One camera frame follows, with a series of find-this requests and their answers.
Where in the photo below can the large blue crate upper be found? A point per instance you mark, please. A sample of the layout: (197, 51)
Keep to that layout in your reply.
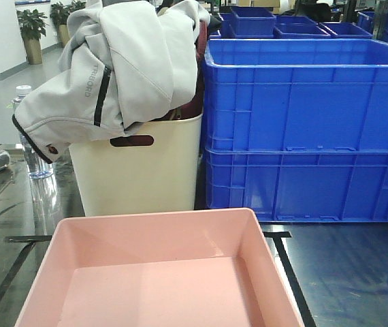
(291, 94)

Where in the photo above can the clear water bottle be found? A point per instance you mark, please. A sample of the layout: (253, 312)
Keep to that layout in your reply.
(37, 168)

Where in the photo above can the small blue bin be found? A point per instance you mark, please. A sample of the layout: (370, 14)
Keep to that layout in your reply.
(252, 22)
(298, 27)
(344, 30)

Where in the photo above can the potted plant in vase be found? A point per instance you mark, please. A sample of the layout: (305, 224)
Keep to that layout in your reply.
(32, 28)

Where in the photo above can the large blue crate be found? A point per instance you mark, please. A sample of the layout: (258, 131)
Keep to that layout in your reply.
(291, 94)
(320, 187)

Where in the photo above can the grey jacket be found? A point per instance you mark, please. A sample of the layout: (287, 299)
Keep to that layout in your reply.
(124, 65)

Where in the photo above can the pink plastic bin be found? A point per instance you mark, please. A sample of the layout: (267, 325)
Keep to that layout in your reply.
(192, 268)

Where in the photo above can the large blue crate lower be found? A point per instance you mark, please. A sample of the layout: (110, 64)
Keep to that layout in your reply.
(320, 187)

